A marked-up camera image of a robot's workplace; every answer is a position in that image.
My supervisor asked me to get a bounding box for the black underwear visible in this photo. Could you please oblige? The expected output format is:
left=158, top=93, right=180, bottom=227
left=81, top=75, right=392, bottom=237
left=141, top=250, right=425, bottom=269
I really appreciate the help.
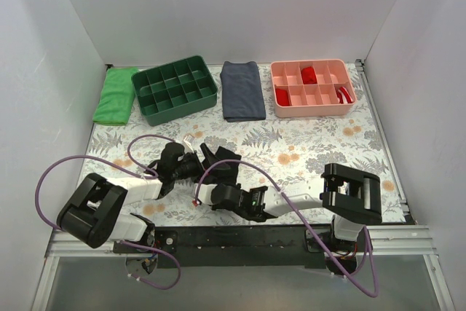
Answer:
left=210, top=146, right=242, bottom=186

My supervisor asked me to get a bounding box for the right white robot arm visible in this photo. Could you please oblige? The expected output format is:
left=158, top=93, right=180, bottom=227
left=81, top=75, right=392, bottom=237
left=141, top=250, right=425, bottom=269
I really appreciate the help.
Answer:
left=204, top=163, right=382, bottom=251

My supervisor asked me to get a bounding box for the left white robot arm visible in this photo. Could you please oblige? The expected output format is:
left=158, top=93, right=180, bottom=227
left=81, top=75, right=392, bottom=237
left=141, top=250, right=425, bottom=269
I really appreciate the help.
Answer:
left=57, top=142, right=219, bottom=253

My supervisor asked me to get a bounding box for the rolled red underwear left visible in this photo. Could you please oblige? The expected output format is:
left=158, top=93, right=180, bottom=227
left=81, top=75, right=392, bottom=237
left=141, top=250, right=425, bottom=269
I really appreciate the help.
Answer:
left=275, top=87, right=291, bottom=107

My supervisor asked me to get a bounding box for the rolled red underwear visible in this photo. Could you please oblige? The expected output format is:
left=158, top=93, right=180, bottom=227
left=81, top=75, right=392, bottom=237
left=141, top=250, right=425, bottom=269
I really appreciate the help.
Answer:
left=301, top=66, right=317, bottom=84
left=275, top=87, right=291, bottom=107

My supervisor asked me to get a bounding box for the rolled red underwear top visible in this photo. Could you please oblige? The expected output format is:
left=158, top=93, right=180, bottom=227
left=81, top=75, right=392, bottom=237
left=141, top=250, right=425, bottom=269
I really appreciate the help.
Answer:
left=301, top=66, right=317, bottom=84

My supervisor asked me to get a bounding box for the red white striped underwear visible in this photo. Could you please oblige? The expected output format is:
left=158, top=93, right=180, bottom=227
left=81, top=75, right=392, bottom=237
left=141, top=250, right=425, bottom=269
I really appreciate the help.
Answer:
left=336, top=86, right=355, bottom=105

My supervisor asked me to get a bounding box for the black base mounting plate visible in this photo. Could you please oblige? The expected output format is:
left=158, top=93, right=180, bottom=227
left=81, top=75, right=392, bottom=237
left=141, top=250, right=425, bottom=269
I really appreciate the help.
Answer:
left=112, top=224, right=376, bottom=272

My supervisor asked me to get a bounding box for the folded grey-blue towel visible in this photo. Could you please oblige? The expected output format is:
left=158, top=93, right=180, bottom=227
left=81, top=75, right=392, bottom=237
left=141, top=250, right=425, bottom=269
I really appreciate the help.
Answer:
left=220, top=61, right=266, bottom=122

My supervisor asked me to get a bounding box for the floral patterned table mat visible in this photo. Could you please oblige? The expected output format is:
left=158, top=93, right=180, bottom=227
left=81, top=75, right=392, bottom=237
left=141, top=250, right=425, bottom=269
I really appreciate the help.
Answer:
left=82, top=64, right=404, bottom=223

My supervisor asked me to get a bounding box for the green divided organizer tray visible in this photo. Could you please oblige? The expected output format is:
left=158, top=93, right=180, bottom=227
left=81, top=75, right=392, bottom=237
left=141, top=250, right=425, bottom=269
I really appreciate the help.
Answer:
left=131, top=55, right=218, bottom=126

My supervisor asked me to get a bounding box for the folded green towel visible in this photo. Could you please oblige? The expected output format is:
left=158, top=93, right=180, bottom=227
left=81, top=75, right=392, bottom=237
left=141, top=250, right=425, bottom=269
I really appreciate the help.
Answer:
left=92, top=67, right=139, bottom=126

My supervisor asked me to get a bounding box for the pink divided organizer tray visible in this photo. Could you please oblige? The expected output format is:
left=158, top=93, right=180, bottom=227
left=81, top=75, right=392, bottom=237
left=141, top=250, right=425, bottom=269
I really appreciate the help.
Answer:
left=270, top=59, right=358, bottom=118

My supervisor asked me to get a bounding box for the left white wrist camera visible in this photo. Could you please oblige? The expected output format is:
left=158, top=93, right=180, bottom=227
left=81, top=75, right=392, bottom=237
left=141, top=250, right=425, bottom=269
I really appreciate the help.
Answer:
left=181, top=133, right=196, bottom=153

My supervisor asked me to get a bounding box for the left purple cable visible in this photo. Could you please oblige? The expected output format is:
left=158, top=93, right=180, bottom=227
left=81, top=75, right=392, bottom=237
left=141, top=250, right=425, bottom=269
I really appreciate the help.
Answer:
left=36, top=135, right=183, bottom=289

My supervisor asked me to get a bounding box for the purple cable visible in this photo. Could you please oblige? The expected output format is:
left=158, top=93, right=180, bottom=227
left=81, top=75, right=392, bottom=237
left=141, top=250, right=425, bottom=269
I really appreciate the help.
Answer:
left=192, top=160, right=379, bottom=298
left=36, top=135, right=183, bottom=289

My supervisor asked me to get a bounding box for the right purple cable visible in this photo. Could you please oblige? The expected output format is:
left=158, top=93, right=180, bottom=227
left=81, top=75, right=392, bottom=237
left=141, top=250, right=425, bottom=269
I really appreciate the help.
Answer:
left=192, top=160, right=379, bottom=298

